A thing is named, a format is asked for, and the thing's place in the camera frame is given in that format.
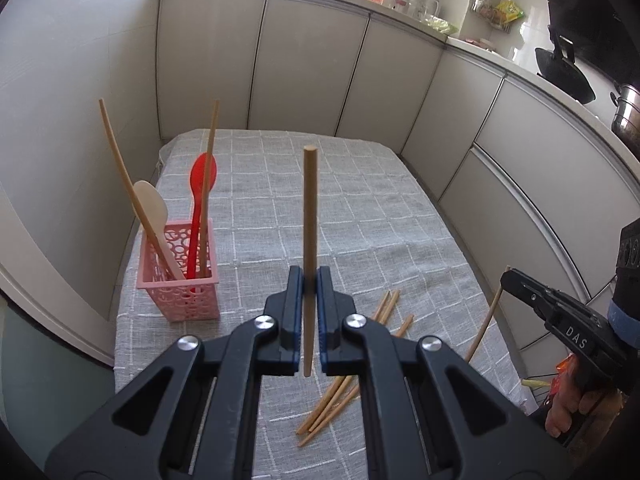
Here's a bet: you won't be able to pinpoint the person's right forearm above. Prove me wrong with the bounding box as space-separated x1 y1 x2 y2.
575 390 640 480

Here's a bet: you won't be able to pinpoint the wooden chopstick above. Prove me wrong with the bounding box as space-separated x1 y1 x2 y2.
301 145 319 378
98 98 186 281
462 265 512 364
197 99 221 279

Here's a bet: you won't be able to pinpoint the white plastic spoon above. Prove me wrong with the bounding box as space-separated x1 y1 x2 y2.
132 180 187 281

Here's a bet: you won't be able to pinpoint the black wok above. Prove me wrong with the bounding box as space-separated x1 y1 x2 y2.
535 25 597 106

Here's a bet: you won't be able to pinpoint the person's right hand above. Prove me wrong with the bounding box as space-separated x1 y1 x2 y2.
544 385 626 442

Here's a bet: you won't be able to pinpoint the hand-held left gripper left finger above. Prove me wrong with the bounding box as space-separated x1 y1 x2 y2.
45 265 306 480

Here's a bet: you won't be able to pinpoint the white kitchen cabinets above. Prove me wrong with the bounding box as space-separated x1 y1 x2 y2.
157 0 640 386

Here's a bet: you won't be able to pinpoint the black range hood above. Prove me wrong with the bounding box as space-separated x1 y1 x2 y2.
540 0 640 92

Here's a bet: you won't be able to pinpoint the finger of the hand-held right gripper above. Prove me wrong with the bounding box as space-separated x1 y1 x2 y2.
501 269 563 323

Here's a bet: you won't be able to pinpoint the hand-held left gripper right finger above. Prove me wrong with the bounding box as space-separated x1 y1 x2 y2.
317 266 575 480

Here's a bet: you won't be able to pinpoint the yellow snack bag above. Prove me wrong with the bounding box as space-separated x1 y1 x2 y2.
492 0 525 24

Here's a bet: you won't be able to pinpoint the frosted glass door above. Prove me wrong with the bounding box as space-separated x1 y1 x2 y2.
0 300 117 480

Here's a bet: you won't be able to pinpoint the pink perforated utensil holder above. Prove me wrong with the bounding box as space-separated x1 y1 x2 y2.
136 217 222 323

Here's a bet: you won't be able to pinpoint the grey checked tablecloth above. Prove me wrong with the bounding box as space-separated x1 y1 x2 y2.
114 128 528 480

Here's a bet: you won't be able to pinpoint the steel cooking pot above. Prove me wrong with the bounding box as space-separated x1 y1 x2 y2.
610 84 640 155

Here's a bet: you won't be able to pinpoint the pile of wooden chopsticks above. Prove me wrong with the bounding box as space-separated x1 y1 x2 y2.
296 289 416 448

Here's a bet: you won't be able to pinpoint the red plastic spoon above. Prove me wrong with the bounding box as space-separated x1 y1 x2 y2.
186 152 218 281

